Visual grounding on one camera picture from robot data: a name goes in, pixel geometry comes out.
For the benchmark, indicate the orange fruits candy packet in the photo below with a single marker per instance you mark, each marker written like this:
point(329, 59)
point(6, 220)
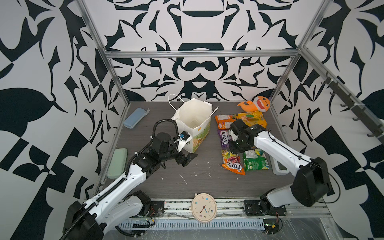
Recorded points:
point(232, 162)

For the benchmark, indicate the wall hook rail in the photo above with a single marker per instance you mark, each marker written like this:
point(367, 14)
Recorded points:
point(352, 103)

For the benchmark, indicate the round wooden clock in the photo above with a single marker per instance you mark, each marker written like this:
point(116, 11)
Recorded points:
point(204, 207)

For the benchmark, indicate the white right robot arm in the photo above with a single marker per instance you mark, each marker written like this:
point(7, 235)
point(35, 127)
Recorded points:
point(312, 180)

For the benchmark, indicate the orange snack packet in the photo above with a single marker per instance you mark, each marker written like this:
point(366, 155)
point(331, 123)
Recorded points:
point(224, 121)

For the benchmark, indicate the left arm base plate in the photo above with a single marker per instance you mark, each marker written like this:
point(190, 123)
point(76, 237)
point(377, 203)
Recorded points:
point(155, 209)

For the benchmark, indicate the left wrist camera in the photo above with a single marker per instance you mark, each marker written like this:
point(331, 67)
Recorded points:
point(183, 139)

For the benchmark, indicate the light green tray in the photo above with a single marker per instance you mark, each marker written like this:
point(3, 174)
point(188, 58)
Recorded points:
point(117, 164)

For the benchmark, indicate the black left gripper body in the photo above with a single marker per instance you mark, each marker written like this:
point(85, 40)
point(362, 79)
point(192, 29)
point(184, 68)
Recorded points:
point(171, 153)

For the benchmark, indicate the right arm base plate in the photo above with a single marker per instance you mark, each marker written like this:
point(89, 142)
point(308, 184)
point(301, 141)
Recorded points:
point(262, 208)

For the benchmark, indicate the orange shark plush toy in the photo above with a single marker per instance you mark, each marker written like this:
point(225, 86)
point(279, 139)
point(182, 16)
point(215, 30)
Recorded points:
point(260, 103)

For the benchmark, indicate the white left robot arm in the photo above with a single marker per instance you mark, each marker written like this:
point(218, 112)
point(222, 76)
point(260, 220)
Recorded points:
point(94, 218)

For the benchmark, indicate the yellow snack packet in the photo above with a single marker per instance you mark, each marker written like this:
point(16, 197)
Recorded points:
point(253, 118)

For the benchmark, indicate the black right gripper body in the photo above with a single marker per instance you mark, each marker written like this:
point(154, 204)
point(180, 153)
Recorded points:
point(237, 146)

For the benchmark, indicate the purple berries candy packet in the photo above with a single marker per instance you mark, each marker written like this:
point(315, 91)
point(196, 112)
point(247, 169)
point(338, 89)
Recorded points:
point(225, 138)

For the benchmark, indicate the green snack packet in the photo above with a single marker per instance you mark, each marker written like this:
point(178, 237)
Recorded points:
point(255, 160)

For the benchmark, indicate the white green paper bag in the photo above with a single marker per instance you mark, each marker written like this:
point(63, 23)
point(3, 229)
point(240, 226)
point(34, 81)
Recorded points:
point(194, 117)

